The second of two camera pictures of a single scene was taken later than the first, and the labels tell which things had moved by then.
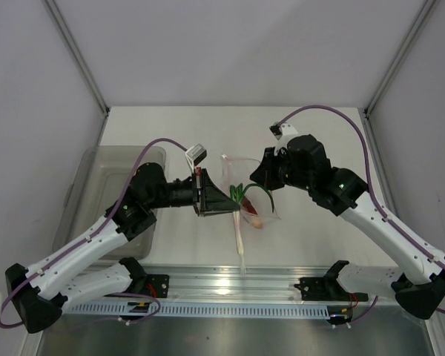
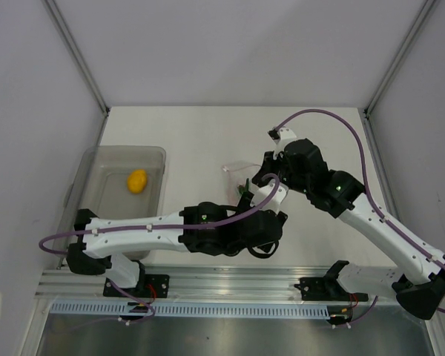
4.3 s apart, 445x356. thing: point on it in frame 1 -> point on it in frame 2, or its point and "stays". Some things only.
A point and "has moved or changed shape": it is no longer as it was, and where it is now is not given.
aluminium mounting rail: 241,284 stays
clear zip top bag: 255,200 has moved or changed shape
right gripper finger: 262,176 stays
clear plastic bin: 96,186 stays
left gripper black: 212,200 -> 244,204
